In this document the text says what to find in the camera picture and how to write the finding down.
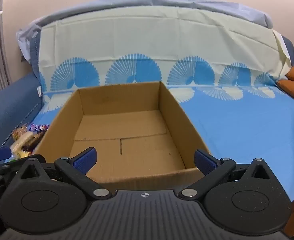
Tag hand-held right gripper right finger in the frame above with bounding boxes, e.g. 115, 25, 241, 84
178, 149, 279, 200

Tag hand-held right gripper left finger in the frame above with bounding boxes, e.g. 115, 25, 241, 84
17, 147, 112, 200

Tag yellow snack packet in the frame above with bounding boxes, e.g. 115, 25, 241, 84
10, 147, 34, 159

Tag purple snack packet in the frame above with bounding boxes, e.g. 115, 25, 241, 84
28, 123, 50, 132

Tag cardboard box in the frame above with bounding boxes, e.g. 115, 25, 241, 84
33, 81, 211, 184

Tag beige snack bar packet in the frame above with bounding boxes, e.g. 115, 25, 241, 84
11, 132, 41, 153

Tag golden snack bag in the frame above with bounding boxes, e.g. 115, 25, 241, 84
12, 127, 30, 141

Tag dark brown snack packet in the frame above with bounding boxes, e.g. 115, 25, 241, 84
28, 131, 47, 147

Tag blue fan-print bed sheet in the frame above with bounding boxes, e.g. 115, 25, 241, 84
38, 5, 294, 203

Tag light blue cloth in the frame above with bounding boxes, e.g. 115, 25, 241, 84
16, 0, 274, 63

